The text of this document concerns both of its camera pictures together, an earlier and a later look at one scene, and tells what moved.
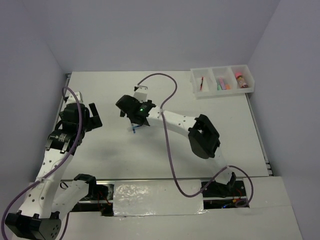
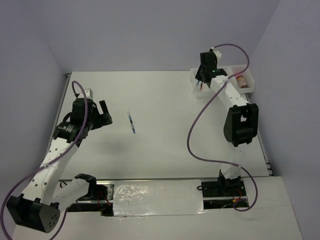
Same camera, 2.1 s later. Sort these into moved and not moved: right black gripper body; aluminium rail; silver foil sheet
Moved: right black gripper body
Not moved: aluminium rail; silver foil sheet
